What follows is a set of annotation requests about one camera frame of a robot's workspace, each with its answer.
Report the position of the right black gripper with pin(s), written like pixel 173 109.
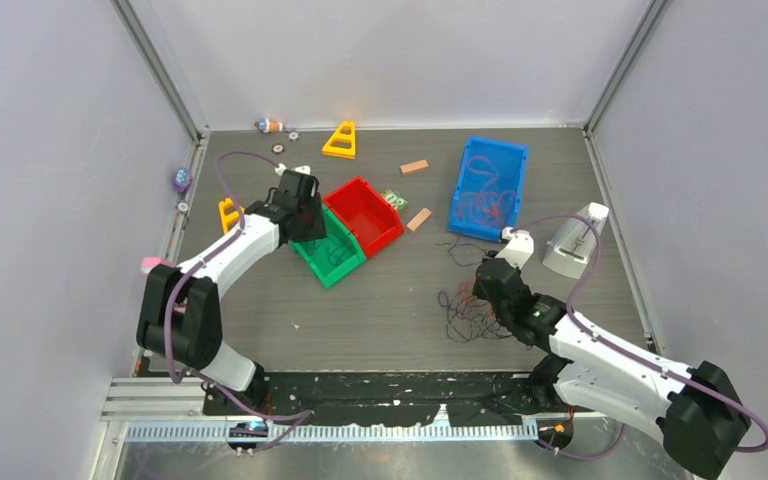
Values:
pixel 478 290

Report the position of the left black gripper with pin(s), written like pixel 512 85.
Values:
pixel 317 231

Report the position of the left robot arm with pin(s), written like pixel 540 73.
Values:
pixel 180 315

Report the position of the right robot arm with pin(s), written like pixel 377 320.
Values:
pixel 695 413

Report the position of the green plastic bin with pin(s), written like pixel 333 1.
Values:
pixel 333 258

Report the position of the red plastic bin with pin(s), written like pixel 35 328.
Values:
pixel 374 223

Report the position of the white tape dispenser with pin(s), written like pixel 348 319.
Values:
pixel 569 251

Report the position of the yellow triangle block near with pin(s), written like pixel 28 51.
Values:
pixel 229 214

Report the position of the yellow triangle block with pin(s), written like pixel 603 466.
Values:
pixel 229 214
pixel 342 143

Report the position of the green small toy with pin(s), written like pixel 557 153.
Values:
pixel 395 200

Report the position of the yellow triangle block far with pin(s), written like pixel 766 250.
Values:
pixel 342 143

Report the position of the blue plastic bin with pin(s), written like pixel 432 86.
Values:
pixel 489 188

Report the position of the wooden block near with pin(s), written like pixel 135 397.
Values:
pixel 418 219

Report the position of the wooden block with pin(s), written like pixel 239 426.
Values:
pixel 414 167
pixel 418 219

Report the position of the small figurine toy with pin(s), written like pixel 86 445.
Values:
pixel 268 125

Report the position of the wooden block far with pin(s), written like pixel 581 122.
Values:
pixel 414 167

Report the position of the purple round toy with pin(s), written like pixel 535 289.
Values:
pixel 182 180

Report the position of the pink tape dispenser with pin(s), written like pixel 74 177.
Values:
pixel 149 263

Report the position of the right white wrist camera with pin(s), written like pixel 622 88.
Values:
pixel 518 247

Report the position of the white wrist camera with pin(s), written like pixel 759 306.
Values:
pixel 282 168
pixel 518 247

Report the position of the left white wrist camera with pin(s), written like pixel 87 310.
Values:
pixel 282 168

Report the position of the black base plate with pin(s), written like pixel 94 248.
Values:
pixel 392 399

